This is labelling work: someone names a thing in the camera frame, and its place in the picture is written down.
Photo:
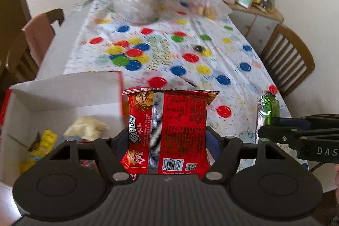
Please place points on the wooden chair with pink cloth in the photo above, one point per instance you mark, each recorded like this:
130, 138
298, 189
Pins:
54, 15

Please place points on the yellow cartoon snack packet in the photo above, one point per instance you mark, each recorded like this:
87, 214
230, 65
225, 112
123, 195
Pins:
30, 159

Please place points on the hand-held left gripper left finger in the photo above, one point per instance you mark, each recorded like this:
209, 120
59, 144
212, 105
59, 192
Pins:
104, 151

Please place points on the small dark round object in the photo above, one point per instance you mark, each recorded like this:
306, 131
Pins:
199, 48

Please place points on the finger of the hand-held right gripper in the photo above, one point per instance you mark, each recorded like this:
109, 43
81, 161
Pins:
291, 124
275, 133

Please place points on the balloon print tablecloth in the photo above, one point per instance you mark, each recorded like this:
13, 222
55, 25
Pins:
164, 56

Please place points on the red snack packet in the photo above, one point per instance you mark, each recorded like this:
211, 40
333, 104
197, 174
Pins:
180, 125

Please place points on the wooden slatted chair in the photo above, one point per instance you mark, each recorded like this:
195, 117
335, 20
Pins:
288, 56

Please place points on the red and white cardboard box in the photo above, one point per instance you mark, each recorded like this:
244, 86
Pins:
66, 93

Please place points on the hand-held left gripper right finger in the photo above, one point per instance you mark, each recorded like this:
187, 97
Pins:
213, 144

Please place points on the green snack packet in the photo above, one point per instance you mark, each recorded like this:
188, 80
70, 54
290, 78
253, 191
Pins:
270, 106

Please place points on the pale round biscuits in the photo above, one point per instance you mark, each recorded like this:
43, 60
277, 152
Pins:
206, 12

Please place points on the cream white snack packet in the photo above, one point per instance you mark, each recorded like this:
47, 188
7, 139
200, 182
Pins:
86, 128

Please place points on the wooden top sideboard cabinet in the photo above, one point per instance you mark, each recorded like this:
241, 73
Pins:
254, 22

